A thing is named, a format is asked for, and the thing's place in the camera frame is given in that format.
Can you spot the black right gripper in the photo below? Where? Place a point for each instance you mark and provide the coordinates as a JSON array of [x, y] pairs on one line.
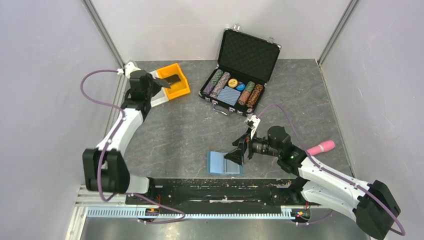
[[237, 155]]

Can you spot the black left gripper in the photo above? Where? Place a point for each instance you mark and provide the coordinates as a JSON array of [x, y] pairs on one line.
[[157, 83]]

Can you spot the blue card holder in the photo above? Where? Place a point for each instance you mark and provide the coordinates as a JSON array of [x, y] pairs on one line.
[[217, 165]]

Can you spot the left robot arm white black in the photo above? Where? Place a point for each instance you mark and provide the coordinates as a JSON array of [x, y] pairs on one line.
[[104, 167]]

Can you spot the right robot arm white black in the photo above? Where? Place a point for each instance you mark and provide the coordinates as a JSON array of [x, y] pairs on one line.
[[371, 206]]

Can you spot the blue playing card deck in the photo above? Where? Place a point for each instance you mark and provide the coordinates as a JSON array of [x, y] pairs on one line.
[[229, 95]]

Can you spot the white plastic bin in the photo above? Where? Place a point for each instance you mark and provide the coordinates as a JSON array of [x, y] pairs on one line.
[[160, 98]]

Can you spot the yellow plastic bin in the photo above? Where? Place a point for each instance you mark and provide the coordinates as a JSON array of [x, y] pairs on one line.
[[180, 87]]

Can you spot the purple poker chip stack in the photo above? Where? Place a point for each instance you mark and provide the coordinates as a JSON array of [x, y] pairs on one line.
[[209, 88]]

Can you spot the red poker chip stack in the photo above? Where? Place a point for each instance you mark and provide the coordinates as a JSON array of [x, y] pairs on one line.
[[244, 97]]

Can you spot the green poker chip stack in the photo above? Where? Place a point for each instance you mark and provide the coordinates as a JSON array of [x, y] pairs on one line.
[[216, 77]]

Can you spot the brown orange chip stack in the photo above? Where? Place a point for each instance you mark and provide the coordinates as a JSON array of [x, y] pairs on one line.
[[256, 92]]

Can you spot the pink grey chip stack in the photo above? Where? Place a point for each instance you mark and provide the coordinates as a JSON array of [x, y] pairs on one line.
[[220, 85]]

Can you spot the blue round chip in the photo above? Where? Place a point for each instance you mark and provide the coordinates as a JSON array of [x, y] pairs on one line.
[[240, 86]]

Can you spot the green red chip stack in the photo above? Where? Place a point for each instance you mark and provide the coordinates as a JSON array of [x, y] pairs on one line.
[[249, 87]]

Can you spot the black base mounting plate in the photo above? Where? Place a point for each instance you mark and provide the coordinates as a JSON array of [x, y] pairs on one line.
[[227, 195]]

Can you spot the yellow dealer button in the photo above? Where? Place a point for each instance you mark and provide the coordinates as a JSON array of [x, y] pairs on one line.
[[233, 83]]

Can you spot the black poker chip case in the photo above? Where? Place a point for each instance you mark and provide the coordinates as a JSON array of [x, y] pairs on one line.
[[247, 58]]

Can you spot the pink cylindrical tube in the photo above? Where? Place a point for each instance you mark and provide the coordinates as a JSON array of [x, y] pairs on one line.
[[323, 147]]

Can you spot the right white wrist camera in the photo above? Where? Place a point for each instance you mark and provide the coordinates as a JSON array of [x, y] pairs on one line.
[[252, 121]]

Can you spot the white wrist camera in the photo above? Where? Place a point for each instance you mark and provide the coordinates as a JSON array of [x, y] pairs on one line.
[[130, 69], [252, 121]]

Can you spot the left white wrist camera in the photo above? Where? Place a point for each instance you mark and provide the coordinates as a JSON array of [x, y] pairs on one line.
[[130, 69]]

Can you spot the white slotted cable duct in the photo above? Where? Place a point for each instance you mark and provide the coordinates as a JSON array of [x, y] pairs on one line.
[[142, 213]]

